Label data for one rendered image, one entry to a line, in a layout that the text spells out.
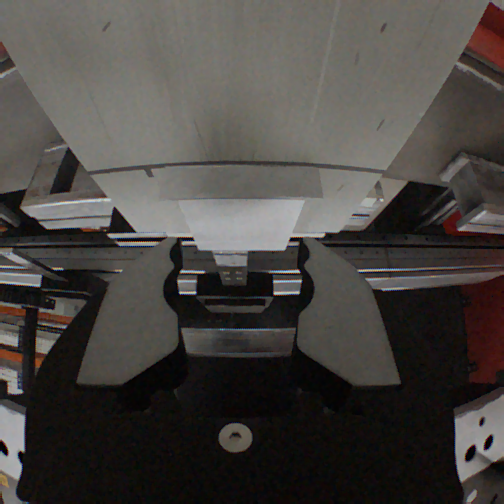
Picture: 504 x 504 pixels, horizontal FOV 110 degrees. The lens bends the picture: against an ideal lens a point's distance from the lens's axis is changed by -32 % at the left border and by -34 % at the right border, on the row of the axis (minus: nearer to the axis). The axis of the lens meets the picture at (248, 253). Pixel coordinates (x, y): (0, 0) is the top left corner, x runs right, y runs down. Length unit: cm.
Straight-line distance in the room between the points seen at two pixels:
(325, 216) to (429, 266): 43
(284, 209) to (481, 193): 29
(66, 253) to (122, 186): 44
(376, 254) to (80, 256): 60
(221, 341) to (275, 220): 11
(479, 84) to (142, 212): 35
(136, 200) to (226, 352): 14
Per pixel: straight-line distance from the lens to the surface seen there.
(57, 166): 34
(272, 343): 22
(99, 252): 55
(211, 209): 19
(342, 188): 17
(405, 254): 58
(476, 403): 30
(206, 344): 22
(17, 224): 77
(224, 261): 28
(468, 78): 32
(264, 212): 19
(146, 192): 18
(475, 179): 41
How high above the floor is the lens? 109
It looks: 20 degrees down
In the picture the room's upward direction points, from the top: 180 degrees clockwise
